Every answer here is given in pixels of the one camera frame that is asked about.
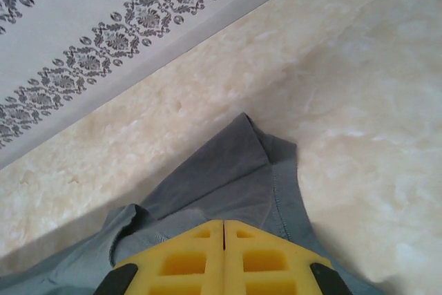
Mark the grey t-shirt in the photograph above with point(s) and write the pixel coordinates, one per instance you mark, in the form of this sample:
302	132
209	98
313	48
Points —
224	170

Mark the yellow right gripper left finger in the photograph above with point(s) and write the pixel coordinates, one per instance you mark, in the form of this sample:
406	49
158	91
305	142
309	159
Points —
186	260

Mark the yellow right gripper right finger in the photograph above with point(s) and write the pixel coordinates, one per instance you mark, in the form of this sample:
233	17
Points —
262	260

